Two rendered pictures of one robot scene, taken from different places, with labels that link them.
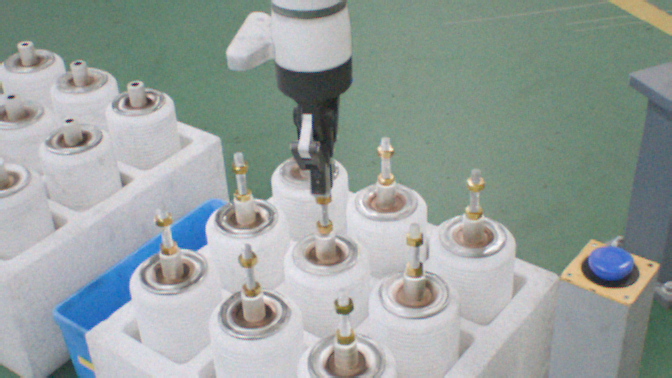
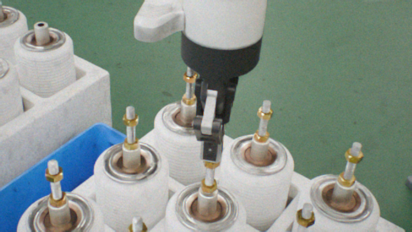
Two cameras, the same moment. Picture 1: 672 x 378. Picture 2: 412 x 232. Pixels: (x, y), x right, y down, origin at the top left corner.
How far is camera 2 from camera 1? 0.41 m
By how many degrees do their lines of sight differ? 3
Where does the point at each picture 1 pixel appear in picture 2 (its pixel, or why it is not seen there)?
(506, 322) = not seen: outside the picture
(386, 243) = (258, 194)
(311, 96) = (219, 73)
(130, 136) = (33, 68)
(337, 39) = (255, 17)
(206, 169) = (95, 97)
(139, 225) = (35, 145)
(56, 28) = not seen: outside the picture
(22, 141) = not seen: outside the picture
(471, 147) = (297, 85)
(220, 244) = (106, 188)
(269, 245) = (152, 191)
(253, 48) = (163, 19)
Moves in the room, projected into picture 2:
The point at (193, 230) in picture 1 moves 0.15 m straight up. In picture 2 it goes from (81, 148) to (74, 78)
